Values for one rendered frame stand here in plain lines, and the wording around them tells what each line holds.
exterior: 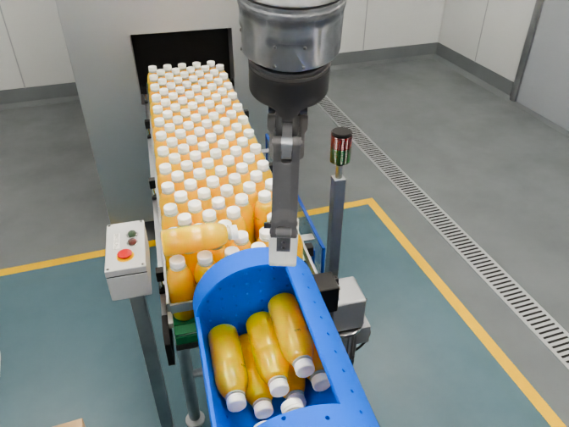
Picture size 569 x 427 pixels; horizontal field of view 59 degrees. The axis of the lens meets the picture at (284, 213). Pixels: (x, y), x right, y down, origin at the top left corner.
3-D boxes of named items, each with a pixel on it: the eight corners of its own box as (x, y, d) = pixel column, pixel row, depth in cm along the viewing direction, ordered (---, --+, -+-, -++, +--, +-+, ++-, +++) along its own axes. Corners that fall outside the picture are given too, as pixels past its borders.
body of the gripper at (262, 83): (251, 30, 49) (253, 112, 55) (244, 74, 43) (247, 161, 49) (329, 32, 49) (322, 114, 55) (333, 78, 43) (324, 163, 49)
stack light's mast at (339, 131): (332, 184, 156) (335, 136, 147) (325, 173, 161) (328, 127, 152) (351, 180, 158) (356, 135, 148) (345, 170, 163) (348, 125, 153)
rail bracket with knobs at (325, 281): (306, 320, 137) (307, 293, 131) (299, 302, 143) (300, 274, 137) (341, 314, 139) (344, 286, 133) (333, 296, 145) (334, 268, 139)
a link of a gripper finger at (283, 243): (292, 209, 49) (291, 232, 47) (290, 244, 53) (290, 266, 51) (277, 209, 49) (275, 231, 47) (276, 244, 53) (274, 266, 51)
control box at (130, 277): (112, 302, 129) (103, 271, 123) (113, 252, 145) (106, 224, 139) (151, 295, 131) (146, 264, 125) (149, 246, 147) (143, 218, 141)
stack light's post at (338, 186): (320, 396, 221) (334, 181, 157) (317, 388, 224) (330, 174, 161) (328, 394, 222) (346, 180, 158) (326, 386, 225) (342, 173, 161)
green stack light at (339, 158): (333, 167, 153) (334, 152, 150) (326, 157, 158) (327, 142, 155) (353, 163, 154) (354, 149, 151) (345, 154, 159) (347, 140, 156)
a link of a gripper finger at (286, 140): (300, 108, 49) (301, 98, 44) (298, 162, 50) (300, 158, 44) (275, 107, 49) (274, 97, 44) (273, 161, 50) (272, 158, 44)
